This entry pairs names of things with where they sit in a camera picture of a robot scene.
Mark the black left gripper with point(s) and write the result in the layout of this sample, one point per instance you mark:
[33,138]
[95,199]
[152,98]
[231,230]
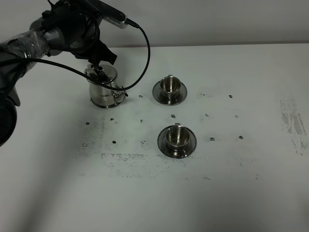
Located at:
[72,26]

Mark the stainless steel teapot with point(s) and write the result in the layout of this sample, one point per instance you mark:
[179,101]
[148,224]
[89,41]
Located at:
[101,96]

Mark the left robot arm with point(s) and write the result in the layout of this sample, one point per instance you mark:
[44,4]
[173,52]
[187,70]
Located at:
[16,59]

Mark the far stainless steel teacup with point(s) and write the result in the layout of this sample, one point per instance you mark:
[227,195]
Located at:
[170,86]

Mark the stainless steel teacup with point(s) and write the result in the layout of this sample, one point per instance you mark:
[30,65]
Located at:
[177,136]
[170,86]

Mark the near stainless steel teacup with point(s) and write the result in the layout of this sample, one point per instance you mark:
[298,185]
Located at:
[177,136]

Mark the far steel saucer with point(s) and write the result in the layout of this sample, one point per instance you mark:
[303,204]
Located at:
[158,96]

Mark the steel saucer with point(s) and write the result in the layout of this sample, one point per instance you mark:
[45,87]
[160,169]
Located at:
[158,96]
[178,153]

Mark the near steel saucer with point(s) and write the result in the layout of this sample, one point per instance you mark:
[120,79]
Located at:
[178,153]

